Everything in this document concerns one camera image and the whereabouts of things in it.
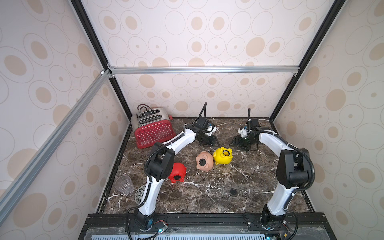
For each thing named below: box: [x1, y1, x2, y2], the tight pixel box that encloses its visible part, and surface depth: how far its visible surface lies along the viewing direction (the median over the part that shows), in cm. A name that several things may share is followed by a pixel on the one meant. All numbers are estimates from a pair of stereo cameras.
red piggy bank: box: [168, 162, 187, 184], surface depth 85 cm
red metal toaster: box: [131, 107, 177, 148], surface depth 97 cm
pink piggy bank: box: [196, 151, 214, 172], surface depth 88 cm
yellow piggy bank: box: [213, 147, 233, 165], surface depth 91 cm
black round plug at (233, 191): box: [230, 188, 237, 195], surface depth 86 cm
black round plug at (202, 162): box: [199, 158, 206, 167], surface depth 89 cm
